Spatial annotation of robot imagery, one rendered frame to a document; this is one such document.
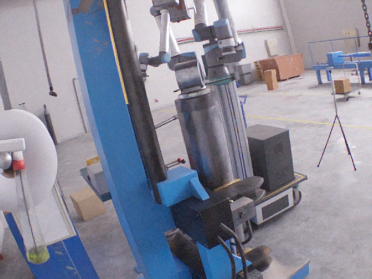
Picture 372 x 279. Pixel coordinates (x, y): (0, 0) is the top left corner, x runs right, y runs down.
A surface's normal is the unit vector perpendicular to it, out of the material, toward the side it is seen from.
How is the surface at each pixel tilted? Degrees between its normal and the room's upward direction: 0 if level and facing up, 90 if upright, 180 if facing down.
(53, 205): 90
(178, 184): 90
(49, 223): 90
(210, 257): 90
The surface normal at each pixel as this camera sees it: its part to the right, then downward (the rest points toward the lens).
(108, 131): 0.48, 0.11
